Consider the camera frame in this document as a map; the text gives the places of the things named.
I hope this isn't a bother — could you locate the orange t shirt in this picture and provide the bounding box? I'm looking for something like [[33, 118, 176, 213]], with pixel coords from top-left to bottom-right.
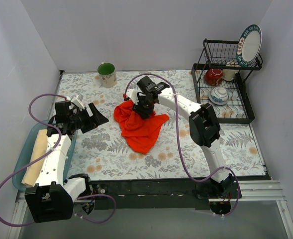
[[113, 100, 169, 154]]

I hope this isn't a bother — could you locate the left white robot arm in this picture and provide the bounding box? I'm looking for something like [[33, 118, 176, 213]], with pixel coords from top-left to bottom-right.
[[24, 100, 108, 223]]

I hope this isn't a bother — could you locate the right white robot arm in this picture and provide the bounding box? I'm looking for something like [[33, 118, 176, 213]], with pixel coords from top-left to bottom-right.
[[125, 73, 240, 199]]

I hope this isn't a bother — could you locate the floral tablecloth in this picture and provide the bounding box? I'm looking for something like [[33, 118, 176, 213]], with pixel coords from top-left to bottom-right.
[[51, 69, 268, 181]]

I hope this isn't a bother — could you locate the beige rolled cloth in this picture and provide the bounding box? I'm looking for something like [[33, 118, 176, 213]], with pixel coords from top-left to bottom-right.
[[21, 129, 47, 187]]

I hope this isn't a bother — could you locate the floral green-inside mug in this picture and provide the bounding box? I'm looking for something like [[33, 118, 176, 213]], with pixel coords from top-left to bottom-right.
[[98, 63, 117, 88]]

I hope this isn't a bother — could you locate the blue white porcelain bowl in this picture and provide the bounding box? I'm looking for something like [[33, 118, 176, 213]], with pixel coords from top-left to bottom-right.
[[208, 87, 229, 105]]

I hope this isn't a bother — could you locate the red bowl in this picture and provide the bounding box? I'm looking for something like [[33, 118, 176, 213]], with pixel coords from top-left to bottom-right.
[[204, 69, 223, 86]]

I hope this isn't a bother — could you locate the blue plastic tray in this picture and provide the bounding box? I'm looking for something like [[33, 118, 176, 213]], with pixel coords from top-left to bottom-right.
[[11, 123, 78, 192]]

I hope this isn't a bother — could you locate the cream cup in rack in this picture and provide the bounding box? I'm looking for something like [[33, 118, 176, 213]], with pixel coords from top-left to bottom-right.
[[222, 61, 239, 82]]

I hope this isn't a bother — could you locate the white green-rimmed plate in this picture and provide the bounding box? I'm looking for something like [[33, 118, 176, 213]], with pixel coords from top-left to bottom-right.
[[236, 24, 262, 67]]

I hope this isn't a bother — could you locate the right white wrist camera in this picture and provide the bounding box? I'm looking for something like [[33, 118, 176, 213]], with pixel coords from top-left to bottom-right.
[[123, 89, 145, 105]]

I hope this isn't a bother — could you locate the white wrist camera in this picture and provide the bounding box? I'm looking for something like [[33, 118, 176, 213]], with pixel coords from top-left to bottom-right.
[[71, 94, 85, 111], [123, 89, 145, 105]]

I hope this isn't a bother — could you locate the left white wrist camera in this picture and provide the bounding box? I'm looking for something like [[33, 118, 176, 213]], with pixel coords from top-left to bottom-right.
[[71, 94, 85, 111]]

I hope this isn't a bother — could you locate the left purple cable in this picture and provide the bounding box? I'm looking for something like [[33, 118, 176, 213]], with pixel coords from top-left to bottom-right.
[[0, 93, 116, 227]]

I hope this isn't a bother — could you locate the purple cable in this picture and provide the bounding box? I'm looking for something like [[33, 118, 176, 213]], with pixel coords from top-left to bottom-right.
[[123, 73, 240, 217], [0, 93, 116, 227]]

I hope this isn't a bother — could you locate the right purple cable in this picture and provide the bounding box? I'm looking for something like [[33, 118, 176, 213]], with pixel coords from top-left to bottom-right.
[[123, 73, 240, 217]]

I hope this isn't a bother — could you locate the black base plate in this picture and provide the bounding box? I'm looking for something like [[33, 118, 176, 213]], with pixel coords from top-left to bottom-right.
[[76, 175, 241, 212]]

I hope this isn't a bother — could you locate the black wire dish rack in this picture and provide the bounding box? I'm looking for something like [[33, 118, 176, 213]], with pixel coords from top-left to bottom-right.
[[191, 39, 263, 124]]

